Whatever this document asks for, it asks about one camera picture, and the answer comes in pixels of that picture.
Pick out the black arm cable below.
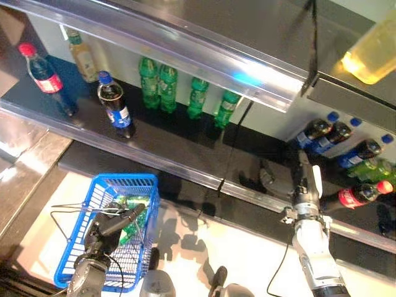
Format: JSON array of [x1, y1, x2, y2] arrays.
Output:
[[266, 239, 291, 297], [103, 252, 125, 293]]

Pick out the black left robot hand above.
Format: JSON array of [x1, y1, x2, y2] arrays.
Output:
[[83, 202, 146, 257]]

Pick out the cola bottle red label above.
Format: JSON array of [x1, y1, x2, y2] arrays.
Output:
[[320, 179, 394, 212], [17, 42, 79, 117]]

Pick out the black shelf board plain edge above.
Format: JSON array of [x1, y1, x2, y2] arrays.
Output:
[[301, 0, 396, 126]]

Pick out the silver right robot leg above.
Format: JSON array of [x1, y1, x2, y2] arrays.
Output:
[[207, 265, 255, 297]]

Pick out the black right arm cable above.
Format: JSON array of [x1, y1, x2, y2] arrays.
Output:
[[266, 239, 291, 297]]

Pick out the large yellow tea bottle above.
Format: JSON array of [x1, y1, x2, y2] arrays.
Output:
[[340, 8, 396, 85]]

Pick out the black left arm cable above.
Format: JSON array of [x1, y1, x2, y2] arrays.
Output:
[[103, 252, 125, 293]]

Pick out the silver robot leg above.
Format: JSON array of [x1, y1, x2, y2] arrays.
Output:
[[207, 265, 255, 297], [139, 246, 178, 297]]

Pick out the small yellow tea bottle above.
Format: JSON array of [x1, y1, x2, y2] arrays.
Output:
[[66, 28, 100, 84]]

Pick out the black shelf board clear rail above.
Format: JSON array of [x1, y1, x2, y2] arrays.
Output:
[[0, 0, 319, 113], [0, 54, 226, 193], [219, 123, 396, 254]]

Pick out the silver left robot leg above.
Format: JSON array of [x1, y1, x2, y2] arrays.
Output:
[[139, 246, 178, 297]]

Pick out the blue plastic shopping basket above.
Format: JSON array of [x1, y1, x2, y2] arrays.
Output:
[[53, 173, 161, 294]]

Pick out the black base shelf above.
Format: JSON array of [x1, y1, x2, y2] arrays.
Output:
[[58, 140, 396, 279]]

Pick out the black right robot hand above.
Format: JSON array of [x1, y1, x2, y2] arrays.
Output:
[[259, 150, 324, 207]]

